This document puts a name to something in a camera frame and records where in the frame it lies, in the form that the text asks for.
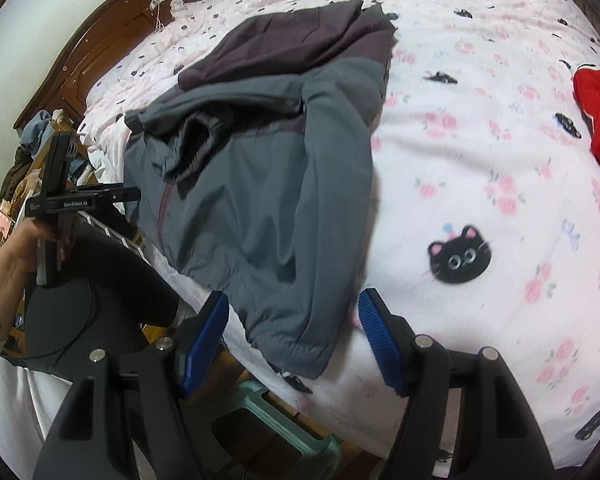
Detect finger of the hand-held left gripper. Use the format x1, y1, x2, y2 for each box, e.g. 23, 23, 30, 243
97, 186, 142, 206

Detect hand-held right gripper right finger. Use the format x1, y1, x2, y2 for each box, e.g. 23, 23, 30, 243
357, 288, 556, 480

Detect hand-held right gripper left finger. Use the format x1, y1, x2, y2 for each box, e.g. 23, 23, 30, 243
32, 290, 231, 480

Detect grey and purple jacket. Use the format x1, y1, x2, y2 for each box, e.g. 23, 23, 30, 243
122, 0, 398, 380

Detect person's left hand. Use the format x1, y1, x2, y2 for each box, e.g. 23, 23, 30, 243
0, 217, 77, 281

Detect olive green garment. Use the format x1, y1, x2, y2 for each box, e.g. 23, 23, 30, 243
0, 147, 31, 201

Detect blue jeans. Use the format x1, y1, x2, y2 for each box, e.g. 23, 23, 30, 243
20, 110, 56, 158

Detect wooden chair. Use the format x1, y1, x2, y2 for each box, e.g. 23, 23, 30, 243
27, 110, 148, 261

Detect green plastic stool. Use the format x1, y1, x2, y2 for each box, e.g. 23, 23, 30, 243
212, 380, 343, 480

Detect dark wooden headboard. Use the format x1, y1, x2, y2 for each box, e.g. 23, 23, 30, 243
14, 0, 241, 131

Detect person's white shirt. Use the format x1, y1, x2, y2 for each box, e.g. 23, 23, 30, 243
0, 350, 76, 480

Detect pink cat printed blanket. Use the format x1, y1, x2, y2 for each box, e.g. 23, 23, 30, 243
77, 0, 600, 471

